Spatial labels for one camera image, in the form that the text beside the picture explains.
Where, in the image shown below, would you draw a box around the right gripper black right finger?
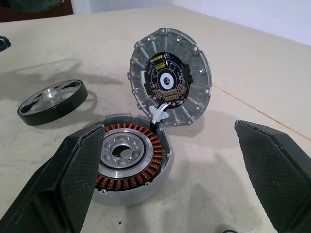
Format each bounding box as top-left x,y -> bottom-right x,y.
234,119 -> 311,233

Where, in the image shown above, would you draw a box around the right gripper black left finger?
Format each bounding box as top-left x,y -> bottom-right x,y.
0,124 -> 105,233

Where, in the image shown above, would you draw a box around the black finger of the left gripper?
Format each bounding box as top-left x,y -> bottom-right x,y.
0,35 -> 12,51

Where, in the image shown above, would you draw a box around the silver motor housing copper windings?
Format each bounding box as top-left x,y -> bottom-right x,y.
81,113 -> 175,207

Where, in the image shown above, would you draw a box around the silver motor cover circuit board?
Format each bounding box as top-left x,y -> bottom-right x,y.
126,26 -> 214,128

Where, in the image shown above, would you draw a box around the dark green fabric object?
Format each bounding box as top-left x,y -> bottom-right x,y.
9,0 -> 64,12

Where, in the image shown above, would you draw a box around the brown wooden furniture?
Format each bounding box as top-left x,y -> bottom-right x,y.
0,0 -> 74,23

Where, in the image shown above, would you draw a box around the cream table cloth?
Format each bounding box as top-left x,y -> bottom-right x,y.
0,0 -> 311,233

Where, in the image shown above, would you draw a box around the black rotor ring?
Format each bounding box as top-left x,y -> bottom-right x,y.
17,79 -> 88,126

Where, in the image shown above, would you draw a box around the white wire connector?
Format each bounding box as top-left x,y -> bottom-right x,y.
148,101 -> 170,127

